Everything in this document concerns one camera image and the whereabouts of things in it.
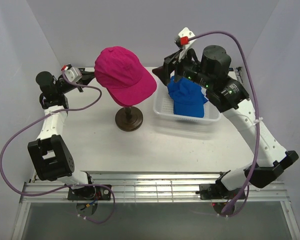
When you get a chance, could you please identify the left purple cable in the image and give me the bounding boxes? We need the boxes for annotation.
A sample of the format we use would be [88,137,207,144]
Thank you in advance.
[0,71,116,224]

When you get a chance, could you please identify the pink cap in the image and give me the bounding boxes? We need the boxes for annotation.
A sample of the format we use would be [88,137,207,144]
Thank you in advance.
[108,89,151,107]
[94,46,157,95]

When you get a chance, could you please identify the blue cap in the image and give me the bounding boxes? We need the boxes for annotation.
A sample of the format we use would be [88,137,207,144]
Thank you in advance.
[167,76,208,118]

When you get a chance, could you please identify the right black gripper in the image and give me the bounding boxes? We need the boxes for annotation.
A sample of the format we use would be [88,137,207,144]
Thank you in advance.
[150,46,212,90]

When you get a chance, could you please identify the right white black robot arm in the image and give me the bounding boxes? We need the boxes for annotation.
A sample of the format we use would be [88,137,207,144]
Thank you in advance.
[152,45,299,199]

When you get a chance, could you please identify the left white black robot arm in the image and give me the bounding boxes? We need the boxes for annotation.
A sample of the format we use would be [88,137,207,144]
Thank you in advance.
[27,67,97,200]

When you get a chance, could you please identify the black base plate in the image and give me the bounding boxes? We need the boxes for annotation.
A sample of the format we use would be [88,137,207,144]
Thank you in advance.
[195,171,246,200]
[67,186,112,201]

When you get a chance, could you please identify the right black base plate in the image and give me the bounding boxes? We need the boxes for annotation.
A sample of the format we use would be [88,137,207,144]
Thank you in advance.
[195,171,246,200]

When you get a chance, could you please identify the white plastic basket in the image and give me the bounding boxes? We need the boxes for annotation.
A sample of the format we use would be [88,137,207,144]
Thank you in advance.
[153,77,221,125]

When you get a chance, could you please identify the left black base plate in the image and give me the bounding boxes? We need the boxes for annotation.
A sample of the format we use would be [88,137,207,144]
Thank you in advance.
[67,186,112,201]

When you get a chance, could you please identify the brown round wooden stand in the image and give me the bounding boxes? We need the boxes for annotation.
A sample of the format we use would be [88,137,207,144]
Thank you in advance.
[115,106,144,132]

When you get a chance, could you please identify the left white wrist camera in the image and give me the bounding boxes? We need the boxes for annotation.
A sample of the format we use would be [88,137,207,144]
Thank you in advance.
[61,64,82,83]

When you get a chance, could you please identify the aluminium rail frame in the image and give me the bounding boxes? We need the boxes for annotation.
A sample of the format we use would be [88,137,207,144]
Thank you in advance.
[19,67,291,204]

